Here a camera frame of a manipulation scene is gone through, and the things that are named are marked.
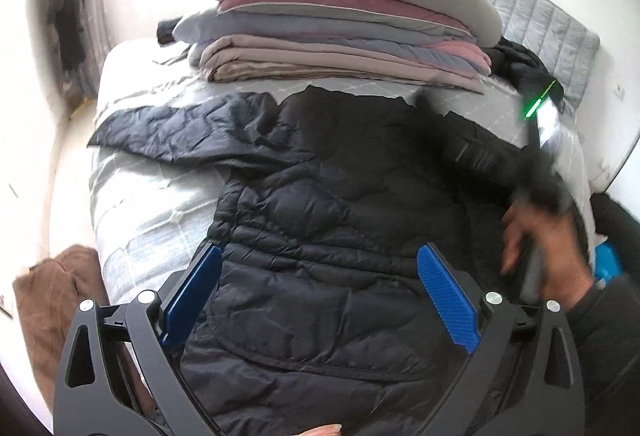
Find bed with grey quilted cover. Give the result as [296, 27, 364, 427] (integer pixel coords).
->
[87, 0, 601, 317]

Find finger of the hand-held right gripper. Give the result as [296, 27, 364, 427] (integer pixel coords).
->
[415, 90, 537, 197]

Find black puffer jacket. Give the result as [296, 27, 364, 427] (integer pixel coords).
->
[87, 84, 591, 436]

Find dark cloth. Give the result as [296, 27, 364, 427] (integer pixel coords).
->
[590, 191, 640, 267]

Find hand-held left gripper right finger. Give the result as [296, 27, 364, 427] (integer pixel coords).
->
[416, 242, 588, 436]

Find dark hanging clothes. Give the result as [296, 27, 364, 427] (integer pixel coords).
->
[46, 0, 86, 71]

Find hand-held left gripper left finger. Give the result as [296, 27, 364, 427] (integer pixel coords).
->
[54, 242, 236, 436]

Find grey striped curtain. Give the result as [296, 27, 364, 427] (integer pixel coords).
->
[75, 0, 108, 99]

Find small black object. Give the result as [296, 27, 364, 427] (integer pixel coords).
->
[156, 18, 188, 45]

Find blue plastic stool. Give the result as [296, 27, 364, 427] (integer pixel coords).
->
[592, 243, 623, 281]

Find stack of folded blankets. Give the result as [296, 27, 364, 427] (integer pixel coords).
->
[189, 34, 488, 95]

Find person's right forearm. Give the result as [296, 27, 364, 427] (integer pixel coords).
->
[562, 273, 640, 436]

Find blue-grey folded blanket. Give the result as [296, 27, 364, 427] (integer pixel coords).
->
[172, 10, 493, 66]

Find pile of black clothes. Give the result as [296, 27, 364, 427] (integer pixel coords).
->
[492, 40, 566, 111]

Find person's right hand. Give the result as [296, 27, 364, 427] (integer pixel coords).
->
[500, 203, 596, 301]

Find brown cloth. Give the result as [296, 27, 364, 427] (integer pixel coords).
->
[12, 245, 151, 417]

